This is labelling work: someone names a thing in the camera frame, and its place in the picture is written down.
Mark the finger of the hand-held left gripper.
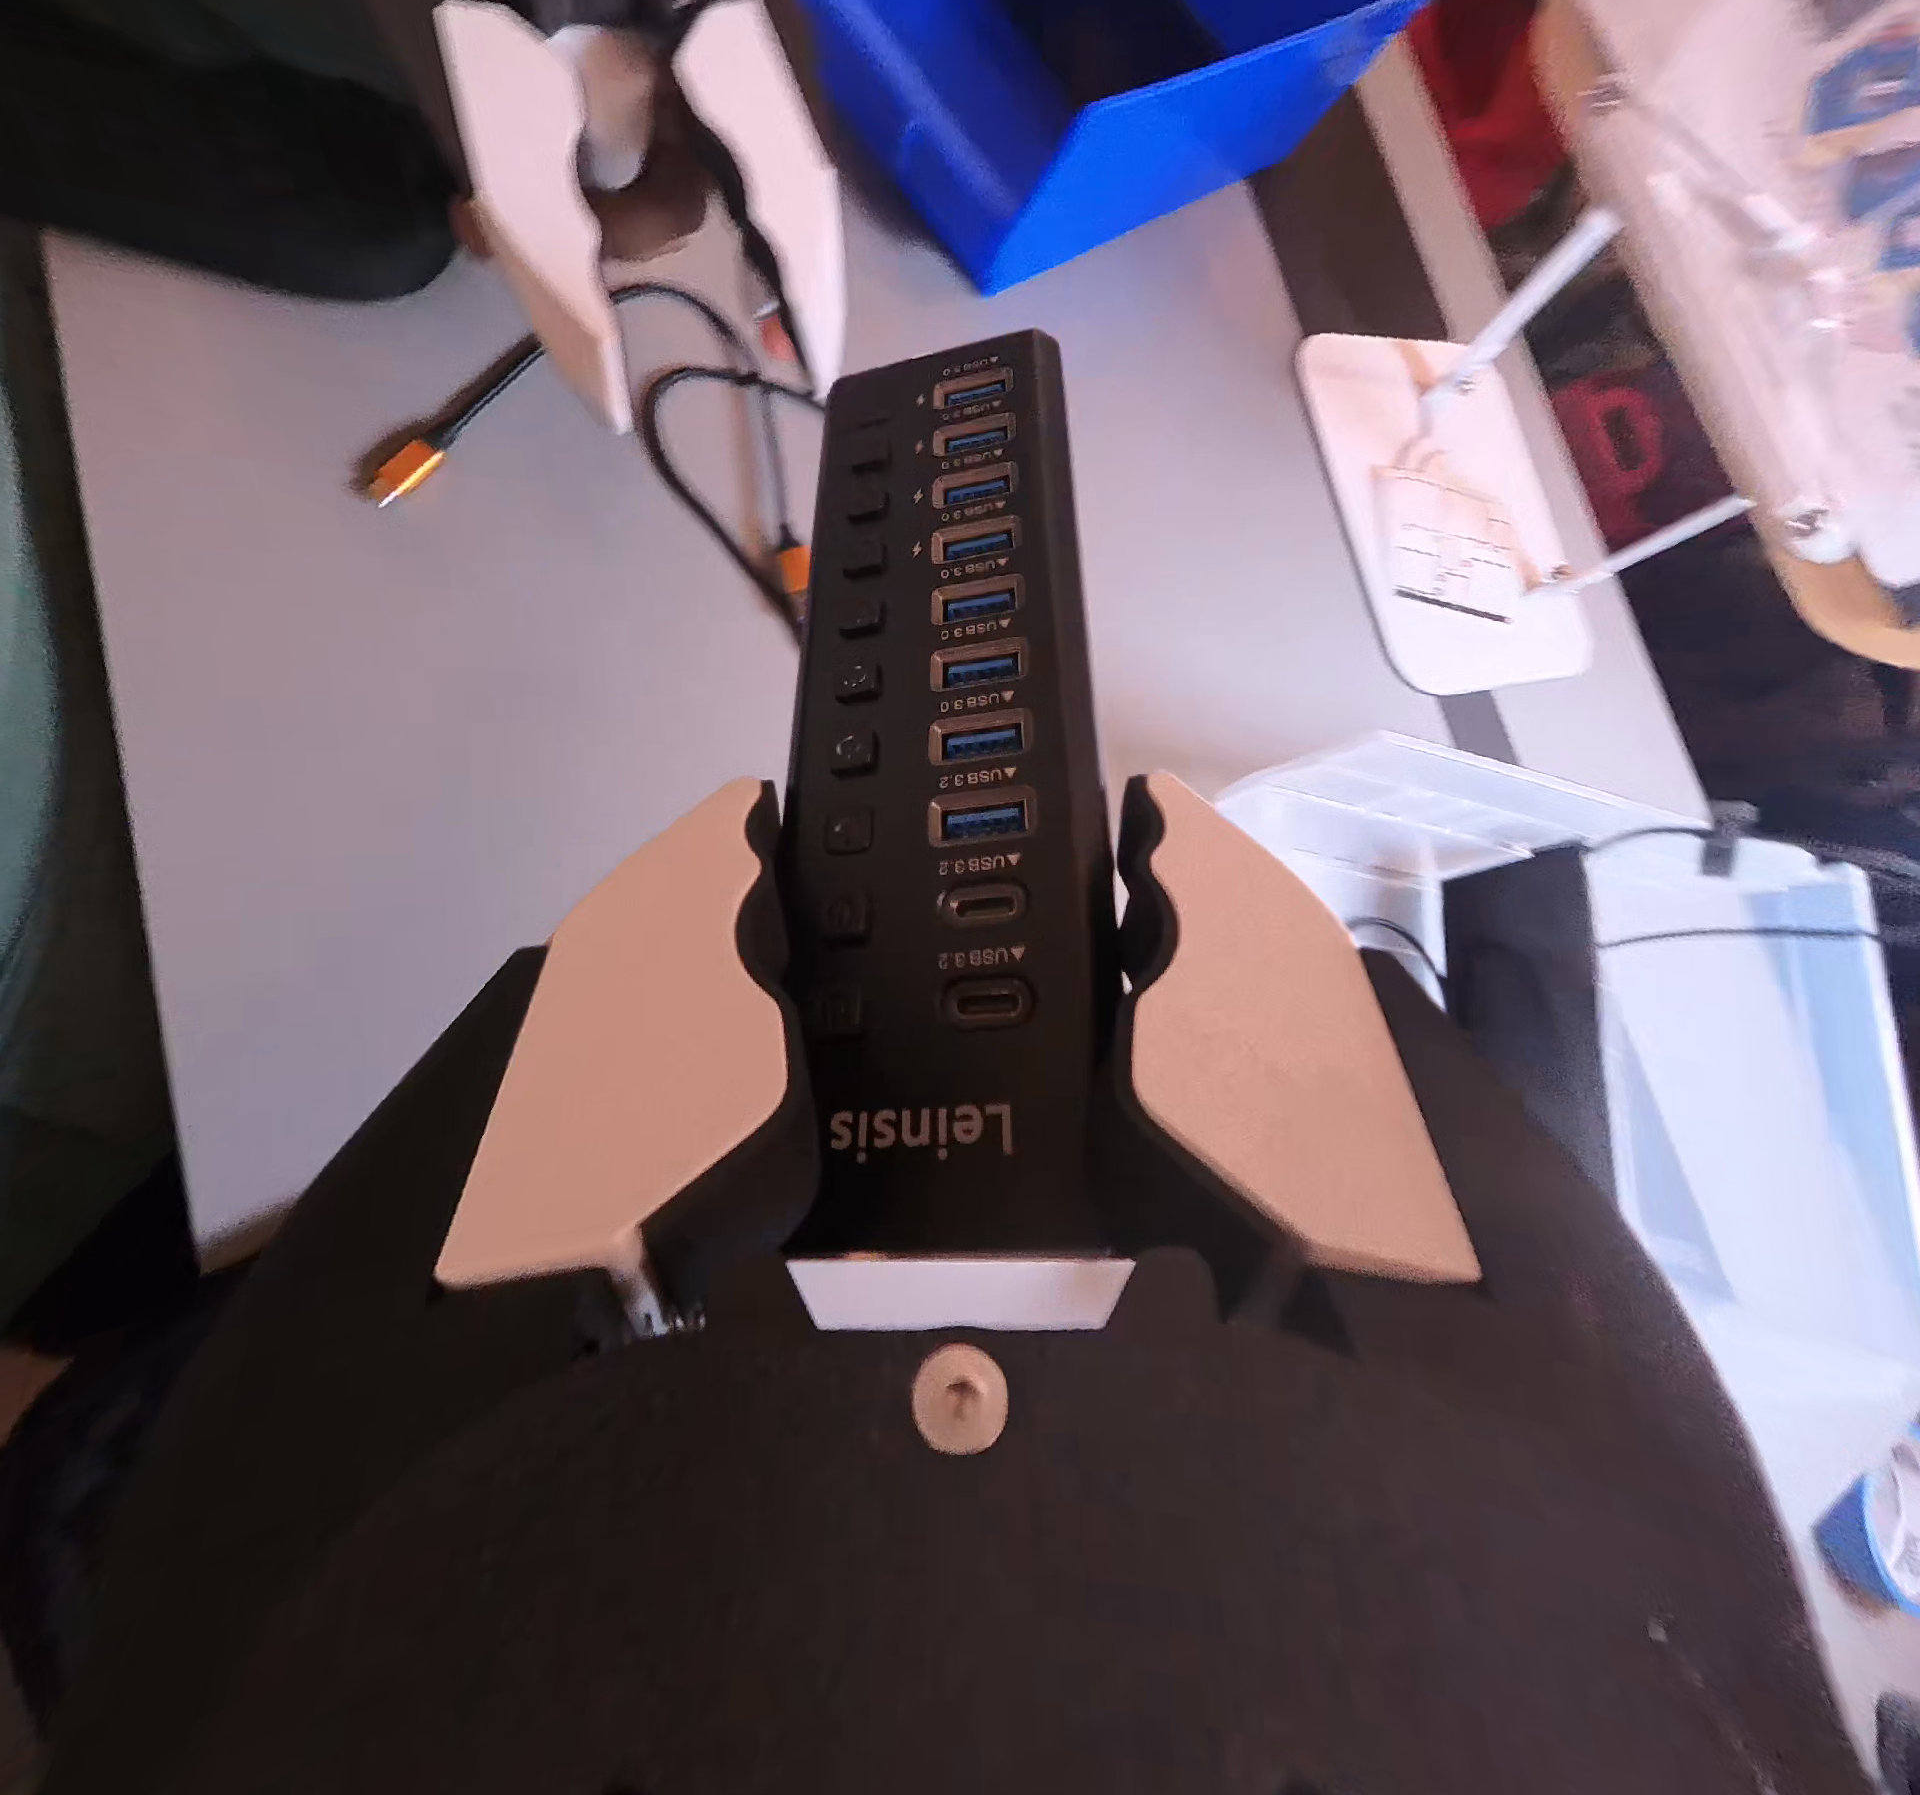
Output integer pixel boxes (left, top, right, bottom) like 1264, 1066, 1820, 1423
430, 0, 635, 435
669, 0, 853, 390

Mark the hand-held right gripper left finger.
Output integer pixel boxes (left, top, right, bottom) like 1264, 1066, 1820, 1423
430, 771, 822, 1330

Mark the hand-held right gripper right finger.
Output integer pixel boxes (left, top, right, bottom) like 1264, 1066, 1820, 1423
1085, 771, 1490, 1286

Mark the blue plastic bin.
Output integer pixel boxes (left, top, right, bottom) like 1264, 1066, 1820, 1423
736, 0, 1443, 296

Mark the black rubber power cable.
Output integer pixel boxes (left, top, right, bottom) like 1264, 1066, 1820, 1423
1350, 809, 1894, 994

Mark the black multi-port usb hub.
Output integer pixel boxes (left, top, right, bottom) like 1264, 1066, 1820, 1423
781, 330, 1130, 1262

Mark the clear plastic bin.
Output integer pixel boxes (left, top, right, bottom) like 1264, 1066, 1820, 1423
1211, 732, 1920, 1391

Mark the person's left forearm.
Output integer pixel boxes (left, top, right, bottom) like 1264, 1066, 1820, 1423
0, 0, 499, 298

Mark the black flat box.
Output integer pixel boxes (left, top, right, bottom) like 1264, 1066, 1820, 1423
1443, 839, 1640, 1152

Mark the white sign stand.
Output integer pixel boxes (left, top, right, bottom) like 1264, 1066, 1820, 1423
1295, 197, 1759, 698

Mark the light wooden sign board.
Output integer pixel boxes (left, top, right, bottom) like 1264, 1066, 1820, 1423
1769, 519, 1920, 675

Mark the blue tape roll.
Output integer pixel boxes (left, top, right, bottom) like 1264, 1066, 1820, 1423
1809, 1427, 1920, 1615

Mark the white paper sign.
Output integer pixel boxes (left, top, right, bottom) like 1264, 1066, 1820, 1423
1543, 0, 1920, 582

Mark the red tote with handle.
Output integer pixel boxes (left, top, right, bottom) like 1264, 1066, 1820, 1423
1549, 366, 1729, 557

